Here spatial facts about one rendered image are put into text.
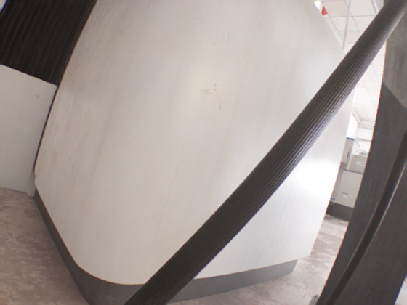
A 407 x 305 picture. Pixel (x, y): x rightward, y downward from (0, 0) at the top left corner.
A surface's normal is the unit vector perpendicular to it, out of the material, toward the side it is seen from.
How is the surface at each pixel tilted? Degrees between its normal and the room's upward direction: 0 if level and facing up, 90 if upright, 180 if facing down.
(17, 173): 90
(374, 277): 90
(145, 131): 90
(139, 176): 90
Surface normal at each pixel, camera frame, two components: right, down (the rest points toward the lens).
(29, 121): 0.70, 0.18
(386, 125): -0.51, -0.21
